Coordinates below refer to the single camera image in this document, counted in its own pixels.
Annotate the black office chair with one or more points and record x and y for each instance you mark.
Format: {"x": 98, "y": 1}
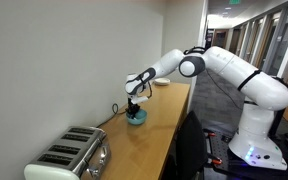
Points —
{"x": 190, "y": 146}

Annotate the black perforated robot table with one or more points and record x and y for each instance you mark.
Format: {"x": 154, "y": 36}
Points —
{"x": 224, "y": 150}

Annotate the blue bowl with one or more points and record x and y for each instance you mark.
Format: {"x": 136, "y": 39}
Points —
{"x": 139, "y": 120}

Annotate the orange black clamp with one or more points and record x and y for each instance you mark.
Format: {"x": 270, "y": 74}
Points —
{"x": 216, "y": 161}
{"x": 211, "y": 134}

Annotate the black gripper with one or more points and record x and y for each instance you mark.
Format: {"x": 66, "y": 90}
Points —
{"x": 132, "y": 107}

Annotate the green exit sign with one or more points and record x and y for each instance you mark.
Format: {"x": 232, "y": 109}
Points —
{"x": 234, "y": 1}

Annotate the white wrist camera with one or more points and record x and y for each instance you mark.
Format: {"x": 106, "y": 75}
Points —
{"x": 140, "y": 99}

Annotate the white shallow dish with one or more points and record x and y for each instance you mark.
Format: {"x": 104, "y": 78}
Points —
{"x": 162, "y": 81}

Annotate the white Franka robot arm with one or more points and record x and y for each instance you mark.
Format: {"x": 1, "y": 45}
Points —
{"x": 250, "y": 83}

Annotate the cream and chrome toaster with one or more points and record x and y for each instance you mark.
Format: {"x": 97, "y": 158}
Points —
{"x": 70, "y": 153}

